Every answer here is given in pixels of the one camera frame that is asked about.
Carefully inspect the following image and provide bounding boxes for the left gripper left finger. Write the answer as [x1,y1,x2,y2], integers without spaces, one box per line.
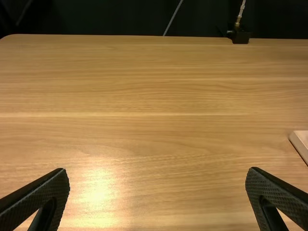
[0,167,71,231]

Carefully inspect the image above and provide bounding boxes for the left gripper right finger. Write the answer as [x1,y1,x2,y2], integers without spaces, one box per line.
[245,166,308,231]

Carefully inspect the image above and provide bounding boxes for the wooden peg base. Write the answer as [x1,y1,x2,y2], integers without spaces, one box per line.
[288,129,308,167]

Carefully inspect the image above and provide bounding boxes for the black clamp stand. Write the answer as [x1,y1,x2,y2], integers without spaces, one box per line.
[215,0,252,45]

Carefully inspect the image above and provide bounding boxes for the grey cable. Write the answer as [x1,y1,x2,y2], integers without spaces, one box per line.
[162,0,185,37]

